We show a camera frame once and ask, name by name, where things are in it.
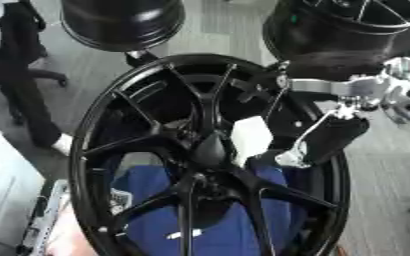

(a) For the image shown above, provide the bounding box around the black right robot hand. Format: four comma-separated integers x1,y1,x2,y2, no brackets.
236,60,393,169

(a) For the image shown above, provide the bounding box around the white pin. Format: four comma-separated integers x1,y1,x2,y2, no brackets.
229,115,275,168

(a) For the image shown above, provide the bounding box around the black wheel with thin spokes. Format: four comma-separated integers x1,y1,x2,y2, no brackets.
261,0,410,82

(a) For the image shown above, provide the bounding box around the black spoked wheel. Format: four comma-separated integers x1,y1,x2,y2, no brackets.
66,53,354,256

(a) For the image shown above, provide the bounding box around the glossy black wheel rim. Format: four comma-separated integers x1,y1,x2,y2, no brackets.
58,0,188,53

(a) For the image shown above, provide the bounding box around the person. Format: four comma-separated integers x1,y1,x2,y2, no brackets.
0,0,76,157

